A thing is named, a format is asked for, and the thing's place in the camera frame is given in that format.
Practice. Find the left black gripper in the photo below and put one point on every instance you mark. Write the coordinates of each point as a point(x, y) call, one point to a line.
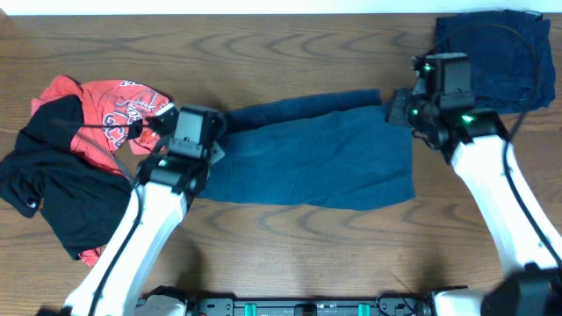
point(218, 154)

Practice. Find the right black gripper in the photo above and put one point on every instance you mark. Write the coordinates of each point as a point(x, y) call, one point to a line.
point(396, 115)

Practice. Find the dark blue shorts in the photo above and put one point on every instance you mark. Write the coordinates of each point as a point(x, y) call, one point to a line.
point(330, 150)

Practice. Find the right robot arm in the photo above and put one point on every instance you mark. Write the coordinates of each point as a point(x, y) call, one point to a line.
point(441, 110)

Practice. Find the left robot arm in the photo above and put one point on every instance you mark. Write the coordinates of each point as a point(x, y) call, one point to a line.
point(164, 187)

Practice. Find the red printed t-shirt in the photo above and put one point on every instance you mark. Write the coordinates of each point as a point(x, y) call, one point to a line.
point(109, 106)

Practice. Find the folded navy garment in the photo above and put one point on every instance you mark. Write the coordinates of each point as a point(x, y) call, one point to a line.
point(510, 52)

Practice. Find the black t-shirt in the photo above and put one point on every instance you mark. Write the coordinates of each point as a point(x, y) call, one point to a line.
point(82, 203)

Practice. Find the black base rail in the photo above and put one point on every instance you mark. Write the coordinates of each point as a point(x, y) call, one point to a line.
point(383, 305)

